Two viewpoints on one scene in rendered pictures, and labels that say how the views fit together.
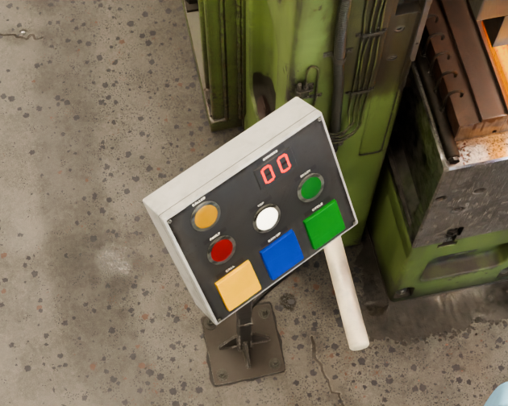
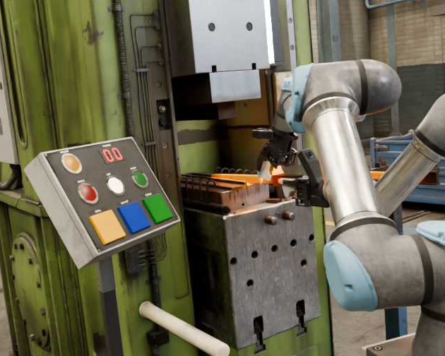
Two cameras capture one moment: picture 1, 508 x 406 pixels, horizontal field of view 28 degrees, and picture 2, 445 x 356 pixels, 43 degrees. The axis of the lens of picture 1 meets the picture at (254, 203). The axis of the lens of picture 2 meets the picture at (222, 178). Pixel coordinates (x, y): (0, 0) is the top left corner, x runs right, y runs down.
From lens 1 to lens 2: 1.66 m
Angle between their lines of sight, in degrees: 60
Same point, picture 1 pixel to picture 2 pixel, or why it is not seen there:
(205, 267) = (78, 201)
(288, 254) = (138, 217)
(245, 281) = (111, 222)
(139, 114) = not seen: outside the picture
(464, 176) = (239, 229)
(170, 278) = not seen: outside the picture
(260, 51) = (93, 306)
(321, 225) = (155, 205)
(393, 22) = (159, 137)
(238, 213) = (94, 172)
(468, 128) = (226, 196)
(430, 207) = (230, 275)
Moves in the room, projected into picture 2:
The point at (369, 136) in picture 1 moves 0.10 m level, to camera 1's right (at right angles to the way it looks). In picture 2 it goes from (176, 273) to (204, 267)
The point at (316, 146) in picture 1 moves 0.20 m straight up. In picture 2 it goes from (135, 154) to (126, 82)
